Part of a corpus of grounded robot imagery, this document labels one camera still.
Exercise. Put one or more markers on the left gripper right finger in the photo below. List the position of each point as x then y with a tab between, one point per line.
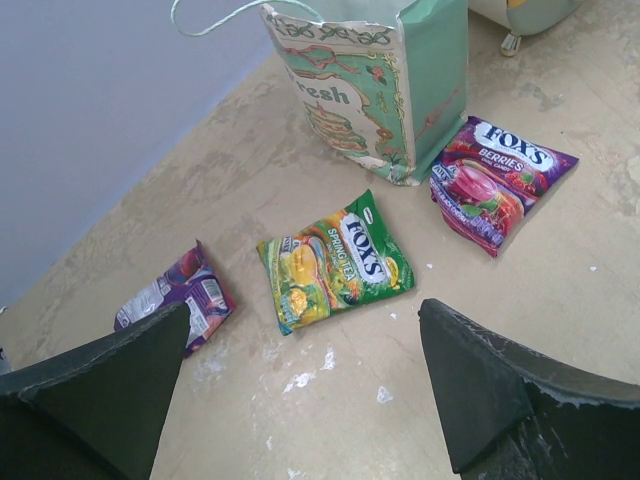
510	412

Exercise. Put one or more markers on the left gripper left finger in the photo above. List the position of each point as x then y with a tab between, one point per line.
96	411

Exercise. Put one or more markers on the purple Fox's candy bag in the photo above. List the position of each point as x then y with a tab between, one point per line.
487	179

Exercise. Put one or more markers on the green paper bag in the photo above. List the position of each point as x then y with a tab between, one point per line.
383	83

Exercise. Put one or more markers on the white round drawer box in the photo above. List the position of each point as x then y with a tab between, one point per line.
523	17

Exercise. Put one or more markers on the yellow green Fox's candy bag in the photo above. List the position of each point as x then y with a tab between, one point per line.
343	261

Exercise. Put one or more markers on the purple snack packet back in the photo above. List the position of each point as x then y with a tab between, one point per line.
191	280

